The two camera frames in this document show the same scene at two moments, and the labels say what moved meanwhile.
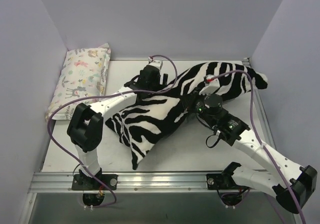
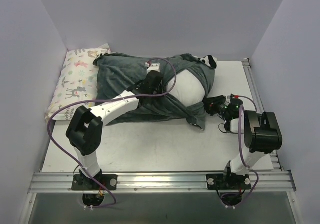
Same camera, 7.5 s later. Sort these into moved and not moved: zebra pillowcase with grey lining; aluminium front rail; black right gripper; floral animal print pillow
Moved: black right gripper; zebra pillowcase with grey lining
Not moved: aluminium front rail; floral animal print pillow
